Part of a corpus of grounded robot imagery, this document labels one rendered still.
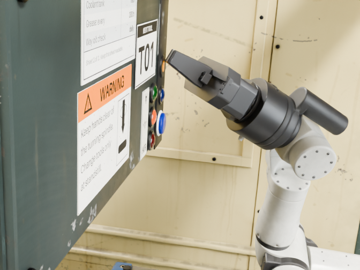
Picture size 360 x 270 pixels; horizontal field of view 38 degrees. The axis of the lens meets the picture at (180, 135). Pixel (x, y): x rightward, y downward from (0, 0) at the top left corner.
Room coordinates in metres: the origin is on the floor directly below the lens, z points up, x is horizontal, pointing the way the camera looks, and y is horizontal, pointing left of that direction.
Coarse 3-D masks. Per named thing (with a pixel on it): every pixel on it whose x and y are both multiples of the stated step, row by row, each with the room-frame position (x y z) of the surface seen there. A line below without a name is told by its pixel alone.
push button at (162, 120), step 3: (162, 114) 0.69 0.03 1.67; (165, 114) 0.70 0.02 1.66; (162, 117) 0.69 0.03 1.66; (165, 117) 0.70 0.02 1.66; (159, 120) 0.69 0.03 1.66; (162, 120) 0.69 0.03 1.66; (165, 120) 0.70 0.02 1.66; (159, 123) 0.68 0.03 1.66; (162, 123) 0.69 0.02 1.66; (165, 123) 0.70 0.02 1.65; (159, 126) 0.68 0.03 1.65; (162, 126) 0.69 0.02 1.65; (165, 126) 0.70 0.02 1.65; (159, 129) 0.68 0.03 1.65; (162, 129) 0.69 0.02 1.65; (159, 132) 0.69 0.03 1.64; (162, 132) 0.69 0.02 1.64
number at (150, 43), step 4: (152, 36) 0.64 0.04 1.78; (148, 40) 0.62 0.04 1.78; (152, 40) 0.64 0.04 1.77; (148, 44) 0.62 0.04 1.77; (152, 44) 0.64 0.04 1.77; (148, 48) 0.62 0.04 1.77; (152, 48) 0.64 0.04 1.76; (148, 52) 0.62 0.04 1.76; (152, 52) 0.64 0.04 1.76; (148, 56) 0.62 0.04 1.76; (152, 56) 0.64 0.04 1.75; (144, 60) 0.60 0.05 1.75; (148, 60) 0.62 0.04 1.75; (152, 60) 0.64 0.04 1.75; (144, 64) 0.60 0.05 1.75; (148, 64) 0.62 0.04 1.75; (152, 64) 0.64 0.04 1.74; (144, 68) 0.60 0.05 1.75; (148, 68) 0.62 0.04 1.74; (152, 68) 0.64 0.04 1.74; (144, 72) 0.60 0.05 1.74; (148, 72) 0.62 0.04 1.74; (144, 76) 0.60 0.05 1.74
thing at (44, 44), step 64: (0, 0) 0.29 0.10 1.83; (64, 0) 0.37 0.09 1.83; (0, 64) 0.29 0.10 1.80; (64, 64) 0.37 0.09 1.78; (128, 64) 0.54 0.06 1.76; (0, 128) 0.29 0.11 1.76; (64, 128) 0.37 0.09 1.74; (0, 192) 0.29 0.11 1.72; (64, 192) 0.37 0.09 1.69; (0, 256) 0.29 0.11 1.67; (64, 256) 0.37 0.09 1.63
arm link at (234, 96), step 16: (208, 64) 0.73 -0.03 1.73; (224, 80) 0.67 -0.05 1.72; (240, 80) 0.68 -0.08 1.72; (256, 80) 0.76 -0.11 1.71; (208, 96) 0.68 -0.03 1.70; (224, 96) 0.67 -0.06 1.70; (240, 96) 0.69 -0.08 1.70; (256, 96) 0.72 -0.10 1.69; (272, 96) 0.72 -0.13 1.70; (224, 112) 0.73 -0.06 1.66; (240, 112) 0.69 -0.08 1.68; (256, 112) 0.71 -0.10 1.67; (272, 112) 0.71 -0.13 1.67; (240, 128) 0.72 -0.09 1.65; (256, 128) 0.71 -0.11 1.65; (272, 128) 0.71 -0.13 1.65
